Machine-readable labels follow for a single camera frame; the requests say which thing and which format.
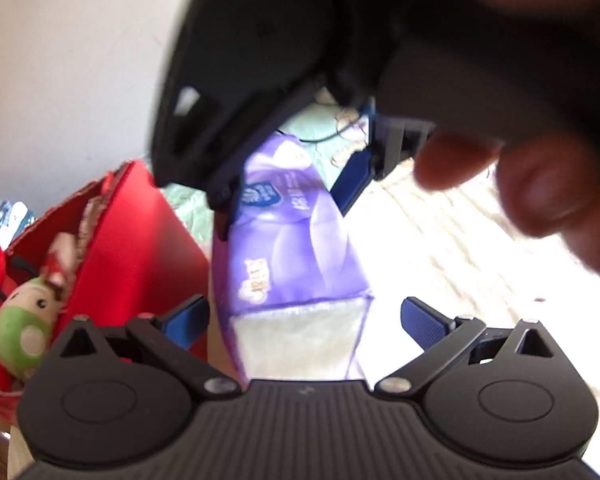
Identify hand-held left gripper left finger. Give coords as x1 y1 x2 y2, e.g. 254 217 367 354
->
61 294 242 402

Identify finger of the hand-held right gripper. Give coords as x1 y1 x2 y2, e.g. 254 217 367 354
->
328 101 436 216
150 76 332 242

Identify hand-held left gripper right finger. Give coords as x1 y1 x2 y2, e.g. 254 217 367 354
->
374 297 557 403

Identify purple tissue pack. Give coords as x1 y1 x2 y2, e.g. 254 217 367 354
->
212 132 374 384

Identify light wooden desktop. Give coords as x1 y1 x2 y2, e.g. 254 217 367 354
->
343 152 600 407

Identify person's right hand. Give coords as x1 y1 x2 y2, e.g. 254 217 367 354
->
414 0 600 282

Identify red cardboard box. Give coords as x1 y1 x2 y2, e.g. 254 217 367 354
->
5 159 214 364

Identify red white patterned ornament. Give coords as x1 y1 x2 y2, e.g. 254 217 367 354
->
41 232 87 291

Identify green round plush toy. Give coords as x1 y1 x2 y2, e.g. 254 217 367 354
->
0 275 65 382

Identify black cable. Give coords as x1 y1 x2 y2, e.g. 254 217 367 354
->
298 108 370 145

